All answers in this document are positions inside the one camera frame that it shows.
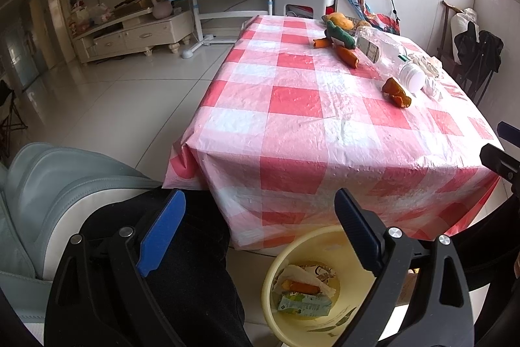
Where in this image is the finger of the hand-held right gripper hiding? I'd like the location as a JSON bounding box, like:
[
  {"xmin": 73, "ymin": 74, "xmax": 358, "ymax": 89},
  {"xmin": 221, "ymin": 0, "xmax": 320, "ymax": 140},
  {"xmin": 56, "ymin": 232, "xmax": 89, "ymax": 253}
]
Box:
[
  {"xmin": 496, "ymin": 121, "xmax": 520, "ymax": 148},
  {"xmin": 479, "ymin": 144, "xmax": 520, "ymax": 185}
]

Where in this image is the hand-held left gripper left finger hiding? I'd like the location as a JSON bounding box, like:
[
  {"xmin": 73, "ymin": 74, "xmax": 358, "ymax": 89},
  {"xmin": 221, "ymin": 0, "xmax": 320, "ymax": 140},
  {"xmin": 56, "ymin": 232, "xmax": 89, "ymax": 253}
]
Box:
[{"xmin": 44, "ymin": 188, "xmax": 187, "ymax": 347}]

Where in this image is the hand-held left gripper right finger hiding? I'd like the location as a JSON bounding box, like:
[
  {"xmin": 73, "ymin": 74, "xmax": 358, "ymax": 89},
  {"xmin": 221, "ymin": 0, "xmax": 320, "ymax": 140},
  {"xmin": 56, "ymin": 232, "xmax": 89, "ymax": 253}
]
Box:
[{"xmin": 334, "ymin": 188, "xmax": 476, "ymax": 347}]

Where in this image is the white paper wrapper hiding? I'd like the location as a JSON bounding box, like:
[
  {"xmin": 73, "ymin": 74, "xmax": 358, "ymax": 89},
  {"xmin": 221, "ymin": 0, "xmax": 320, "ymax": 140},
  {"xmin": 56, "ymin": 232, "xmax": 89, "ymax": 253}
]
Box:
[{"xmin": 280, "ymin": 263, "xmax": 340, "ymax": 297}]

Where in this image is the green white drink carton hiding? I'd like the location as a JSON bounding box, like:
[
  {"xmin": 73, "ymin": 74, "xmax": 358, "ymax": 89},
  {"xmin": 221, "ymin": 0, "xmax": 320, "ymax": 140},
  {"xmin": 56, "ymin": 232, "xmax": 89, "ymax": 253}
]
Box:
[{"xmin": 278, "ymin": 292, "xmax": 332, "ymax": 317}]

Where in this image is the white tissue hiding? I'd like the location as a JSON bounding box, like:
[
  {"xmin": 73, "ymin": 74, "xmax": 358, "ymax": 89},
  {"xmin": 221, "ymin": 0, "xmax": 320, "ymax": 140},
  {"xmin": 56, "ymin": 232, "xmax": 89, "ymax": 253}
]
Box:
[{"xmin": 406, "ymin": 52, "xmax": 444, "ymax": 100}]

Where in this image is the white pill bottle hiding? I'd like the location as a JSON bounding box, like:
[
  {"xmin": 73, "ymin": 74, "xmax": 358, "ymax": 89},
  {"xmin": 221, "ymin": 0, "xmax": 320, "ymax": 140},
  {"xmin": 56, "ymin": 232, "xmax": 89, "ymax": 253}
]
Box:
[{"xmin": 396, "ymin": 62, "xmax": 426, "ymax": 93}]

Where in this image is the orange peel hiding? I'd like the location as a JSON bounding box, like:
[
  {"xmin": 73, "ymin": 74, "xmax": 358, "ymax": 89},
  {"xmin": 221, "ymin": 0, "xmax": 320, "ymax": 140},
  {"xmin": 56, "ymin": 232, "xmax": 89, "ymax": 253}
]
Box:
[{"xmin": 382, "ymin": 77, "xmax": 412, "ymax": 109}]

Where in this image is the yellow plastic basin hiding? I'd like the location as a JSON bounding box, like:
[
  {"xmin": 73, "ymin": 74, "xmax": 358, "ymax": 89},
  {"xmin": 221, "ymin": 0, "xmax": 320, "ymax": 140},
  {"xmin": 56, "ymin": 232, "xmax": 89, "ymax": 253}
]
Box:
[{"xmin": 261, "ymin": 225, "xmax": 380, "ymax": 347}]

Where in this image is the clear plastic bottle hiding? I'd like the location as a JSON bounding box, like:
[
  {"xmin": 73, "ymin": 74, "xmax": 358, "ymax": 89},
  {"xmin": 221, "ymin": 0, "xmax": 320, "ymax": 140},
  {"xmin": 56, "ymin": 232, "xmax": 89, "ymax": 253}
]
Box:
[{"xmin": 351, "ymin": 26, "xmax": 411, "ymax": 67}]

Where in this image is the long orange carrot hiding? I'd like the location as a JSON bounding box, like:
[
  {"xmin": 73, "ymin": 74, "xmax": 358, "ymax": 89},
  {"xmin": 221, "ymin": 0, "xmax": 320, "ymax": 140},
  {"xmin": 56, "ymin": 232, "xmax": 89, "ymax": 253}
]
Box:
[{"xmin": 335, "ymin": 45, "xmax": 361, "ymax": 68}]

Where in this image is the green plush toy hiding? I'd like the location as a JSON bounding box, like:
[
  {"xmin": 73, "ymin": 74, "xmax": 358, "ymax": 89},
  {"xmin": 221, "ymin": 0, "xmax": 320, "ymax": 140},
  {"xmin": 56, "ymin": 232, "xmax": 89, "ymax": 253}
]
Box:
[{"xmin": 326, "ymin": 22, "xmax": 357, "ymax": 49}]

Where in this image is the red checkered tablecloth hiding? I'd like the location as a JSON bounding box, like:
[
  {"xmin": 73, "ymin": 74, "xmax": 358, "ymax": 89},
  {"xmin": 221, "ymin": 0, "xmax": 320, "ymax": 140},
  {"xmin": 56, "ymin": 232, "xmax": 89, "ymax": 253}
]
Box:
[{"xmin": 162, "ymin": 14, "xmax": 504, "ymax": 250}]

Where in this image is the dark wooden chair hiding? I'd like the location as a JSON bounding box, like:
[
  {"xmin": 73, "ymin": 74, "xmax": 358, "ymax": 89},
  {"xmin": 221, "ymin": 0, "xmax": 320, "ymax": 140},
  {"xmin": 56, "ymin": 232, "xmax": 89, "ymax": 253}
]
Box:
[{"xmin": 436, "ymin": 0, "xmax": 464, "ymax": 75}]

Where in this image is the white sack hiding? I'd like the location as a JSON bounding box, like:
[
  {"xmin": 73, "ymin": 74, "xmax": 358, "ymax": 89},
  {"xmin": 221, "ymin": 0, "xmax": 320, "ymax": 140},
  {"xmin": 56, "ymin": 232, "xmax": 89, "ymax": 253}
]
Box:
[{"xmin": 451, "ymin": 7, "xmax": 476, "ymax": 39}]

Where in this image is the light blue sofa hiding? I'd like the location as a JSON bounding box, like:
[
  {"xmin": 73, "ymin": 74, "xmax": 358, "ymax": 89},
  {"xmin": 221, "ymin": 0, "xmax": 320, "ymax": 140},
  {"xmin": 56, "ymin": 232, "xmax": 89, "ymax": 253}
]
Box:
[{"xmin": 0, "ymin": 141, "xmax": 163, "ymax": 347}]

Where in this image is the woven fruit basket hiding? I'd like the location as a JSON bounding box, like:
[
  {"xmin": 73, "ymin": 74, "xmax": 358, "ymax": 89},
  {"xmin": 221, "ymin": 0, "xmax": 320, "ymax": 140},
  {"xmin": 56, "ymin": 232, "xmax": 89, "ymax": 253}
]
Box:
[{"xmin": 323, "ymin": 16, "xmax": 373, "ymax": 29}]

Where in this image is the black folding stand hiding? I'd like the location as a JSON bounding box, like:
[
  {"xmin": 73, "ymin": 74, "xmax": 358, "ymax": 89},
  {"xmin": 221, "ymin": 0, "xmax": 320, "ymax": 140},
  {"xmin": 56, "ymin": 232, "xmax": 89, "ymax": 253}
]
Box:
[{"xmin": 0, "ymin": 81, "xmax": 28, "ymax": 158}]

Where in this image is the cream television cabinet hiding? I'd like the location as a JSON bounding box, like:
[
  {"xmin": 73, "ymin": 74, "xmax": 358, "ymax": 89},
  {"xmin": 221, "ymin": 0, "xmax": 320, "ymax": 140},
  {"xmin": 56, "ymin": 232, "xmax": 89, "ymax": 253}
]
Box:
[{"xmin": 72, "ymin": 9, "xmax": 193, "ymax": 65}]

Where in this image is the pink kettlebell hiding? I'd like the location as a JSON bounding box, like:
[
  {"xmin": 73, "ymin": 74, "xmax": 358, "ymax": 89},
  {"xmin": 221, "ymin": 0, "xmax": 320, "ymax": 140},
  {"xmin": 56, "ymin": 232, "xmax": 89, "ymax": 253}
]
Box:
[{"xmin": 150, "ymin": 0, "xmax": 173, "ymax": 20}]

